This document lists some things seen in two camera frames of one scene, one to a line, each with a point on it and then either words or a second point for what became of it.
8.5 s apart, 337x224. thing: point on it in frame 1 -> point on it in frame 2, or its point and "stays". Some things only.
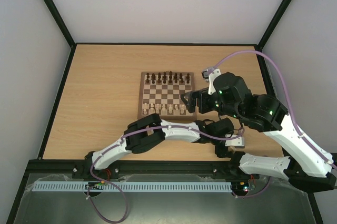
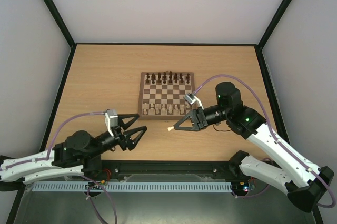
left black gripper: x=222 y=152 -> x=126 y=140
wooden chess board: x=160 y=93 stays
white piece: x=157 y=109 stays
